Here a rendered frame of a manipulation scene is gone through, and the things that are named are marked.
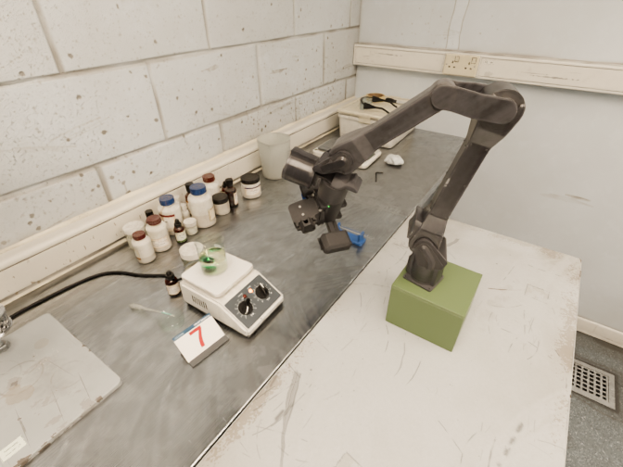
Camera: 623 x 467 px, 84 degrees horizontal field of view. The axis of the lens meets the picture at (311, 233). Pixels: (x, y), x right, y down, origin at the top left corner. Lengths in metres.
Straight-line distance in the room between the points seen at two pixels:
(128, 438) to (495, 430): 0.62
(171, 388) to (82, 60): 0.78
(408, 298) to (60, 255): 0.86
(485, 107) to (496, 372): 0.50
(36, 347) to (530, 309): 1.08
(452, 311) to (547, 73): 1.28
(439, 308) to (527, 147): 1.31
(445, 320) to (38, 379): 0.79
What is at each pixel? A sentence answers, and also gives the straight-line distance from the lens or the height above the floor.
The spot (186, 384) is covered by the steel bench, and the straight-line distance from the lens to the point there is 0.76.
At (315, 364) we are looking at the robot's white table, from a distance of 0.74.
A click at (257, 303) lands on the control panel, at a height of 0.94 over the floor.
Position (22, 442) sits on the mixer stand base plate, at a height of 0.91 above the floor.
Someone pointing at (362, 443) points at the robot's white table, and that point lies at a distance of 0.68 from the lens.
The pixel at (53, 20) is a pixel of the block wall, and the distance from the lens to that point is 1.05.
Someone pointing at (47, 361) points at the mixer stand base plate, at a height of 0.91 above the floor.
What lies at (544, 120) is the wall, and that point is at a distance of 1.90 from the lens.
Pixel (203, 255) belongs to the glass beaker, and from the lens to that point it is 0.78.
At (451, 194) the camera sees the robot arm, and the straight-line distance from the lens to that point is 0.66.
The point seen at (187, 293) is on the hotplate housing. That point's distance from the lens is 0.85.
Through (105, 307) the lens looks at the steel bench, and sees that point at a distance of 0.97.
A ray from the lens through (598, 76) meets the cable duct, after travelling 1.82.
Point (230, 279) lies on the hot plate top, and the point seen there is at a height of 0.99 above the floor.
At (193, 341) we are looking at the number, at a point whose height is 0.92.
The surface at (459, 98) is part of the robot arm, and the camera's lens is 0.59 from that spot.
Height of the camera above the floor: 1.51
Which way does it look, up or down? 35 degrees down
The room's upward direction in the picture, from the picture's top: straight up
